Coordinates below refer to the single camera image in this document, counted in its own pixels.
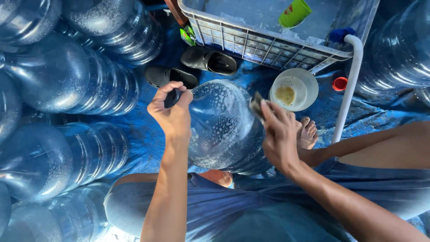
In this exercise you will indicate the person's left hand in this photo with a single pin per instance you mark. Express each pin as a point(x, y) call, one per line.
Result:
point(169, 116)

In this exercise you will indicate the person's right hand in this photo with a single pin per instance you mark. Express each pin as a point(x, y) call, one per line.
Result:
point(280, 137)

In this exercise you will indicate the person's right fingers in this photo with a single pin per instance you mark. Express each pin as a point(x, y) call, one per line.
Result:
point(271, 111)

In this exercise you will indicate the dark scrub sponge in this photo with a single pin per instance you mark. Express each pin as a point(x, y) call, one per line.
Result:
point(256, 103)

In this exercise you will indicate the soapy blue water jug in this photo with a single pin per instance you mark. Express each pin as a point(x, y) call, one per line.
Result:
point(223, 127)

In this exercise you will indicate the white bowl of soapy water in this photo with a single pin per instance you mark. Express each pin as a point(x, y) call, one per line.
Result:
point(294, 89)

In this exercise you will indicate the person's right foot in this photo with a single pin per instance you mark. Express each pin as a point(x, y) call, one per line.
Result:
point(308, 132)

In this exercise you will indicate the grey plastic crate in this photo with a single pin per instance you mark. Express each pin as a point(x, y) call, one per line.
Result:
point(255, 43)

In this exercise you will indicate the red bottle cap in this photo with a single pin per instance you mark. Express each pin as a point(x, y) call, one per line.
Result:
point(340, 84)

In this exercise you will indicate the white plastic pipe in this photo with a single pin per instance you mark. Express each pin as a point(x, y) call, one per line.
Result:
point(349, 87)

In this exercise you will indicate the black rubber clog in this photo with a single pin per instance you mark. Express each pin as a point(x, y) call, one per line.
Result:
point(164, 76)
point(205, 59)

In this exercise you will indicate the person's left leg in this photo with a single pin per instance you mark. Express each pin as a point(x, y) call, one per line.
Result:
point(219, 178)

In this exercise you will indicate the person's leg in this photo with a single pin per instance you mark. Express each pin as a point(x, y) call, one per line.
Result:
point(219, 178)
point(386, 148)

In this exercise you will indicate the green plastic cup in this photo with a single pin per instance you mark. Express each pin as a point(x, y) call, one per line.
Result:
point(294, 14)

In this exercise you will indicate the blue cloth wrap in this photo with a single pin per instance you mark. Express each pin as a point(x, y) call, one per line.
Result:
point(341, 34)

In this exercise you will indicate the green sachet packet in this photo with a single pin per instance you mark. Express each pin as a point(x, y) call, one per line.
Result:
point(187, 36)

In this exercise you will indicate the person's right leg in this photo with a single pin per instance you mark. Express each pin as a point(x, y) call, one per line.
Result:
point(386, 148)

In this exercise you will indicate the blue tarpaulin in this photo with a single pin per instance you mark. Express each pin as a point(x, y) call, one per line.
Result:
point(151, 144)

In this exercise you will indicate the large clear water jug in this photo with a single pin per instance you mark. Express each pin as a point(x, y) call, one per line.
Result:
point(396, 47)

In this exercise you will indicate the pile of empty water jugs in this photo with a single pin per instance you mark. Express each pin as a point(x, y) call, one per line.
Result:
point(50, 84)

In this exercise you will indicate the brown wooden post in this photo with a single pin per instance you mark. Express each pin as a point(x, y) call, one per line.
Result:
point(176, 11)

